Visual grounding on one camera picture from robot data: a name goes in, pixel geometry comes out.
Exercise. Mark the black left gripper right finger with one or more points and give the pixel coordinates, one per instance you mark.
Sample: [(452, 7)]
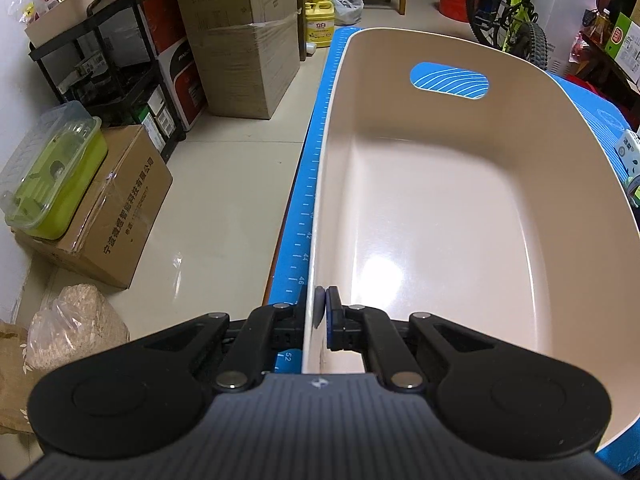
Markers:
[(496, 396)]

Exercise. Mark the green clear-lid plastic container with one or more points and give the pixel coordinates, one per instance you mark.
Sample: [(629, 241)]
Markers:
[(49, 172)]

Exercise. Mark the large stacked cardboard boxes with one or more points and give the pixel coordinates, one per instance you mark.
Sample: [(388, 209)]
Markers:
[(246, 53)]

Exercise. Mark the blue silicone table mat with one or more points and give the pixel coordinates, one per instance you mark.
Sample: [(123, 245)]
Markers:
[(289, 277)]

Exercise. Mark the red white appliance box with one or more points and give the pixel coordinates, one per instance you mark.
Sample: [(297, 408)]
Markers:
[(168, 38)]

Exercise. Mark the green black bicycle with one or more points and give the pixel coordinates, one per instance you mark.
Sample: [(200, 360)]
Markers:
[(510, 26)]

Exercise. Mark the beige plastic storage bin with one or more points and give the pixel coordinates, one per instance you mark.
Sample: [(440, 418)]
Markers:
[(461, 181)]

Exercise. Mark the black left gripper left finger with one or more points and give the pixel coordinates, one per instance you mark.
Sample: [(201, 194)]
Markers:
[(139, 397)]

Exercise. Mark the tissue box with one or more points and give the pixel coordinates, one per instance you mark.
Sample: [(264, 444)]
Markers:
[(627, 149)]

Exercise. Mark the brown cardboard box on floor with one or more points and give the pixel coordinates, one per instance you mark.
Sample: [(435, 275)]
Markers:
[(113, 221)]

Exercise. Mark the white plastic bag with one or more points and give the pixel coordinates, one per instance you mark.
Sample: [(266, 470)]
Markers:
[(347, 12)]

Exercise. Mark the bag of wood shavings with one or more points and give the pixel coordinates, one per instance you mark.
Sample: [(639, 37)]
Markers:
[(77, 323)]

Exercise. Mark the black metal shelf rack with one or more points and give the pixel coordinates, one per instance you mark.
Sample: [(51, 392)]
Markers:
[(108, 64)]

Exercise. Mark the brown paper bag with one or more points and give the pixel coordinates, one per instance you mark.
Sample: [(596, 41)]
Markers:
[(16, 380)]

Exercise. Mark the yellow detergent jug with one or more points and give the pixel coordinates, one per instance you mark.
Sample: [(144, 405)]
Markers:
[(320, 22)]

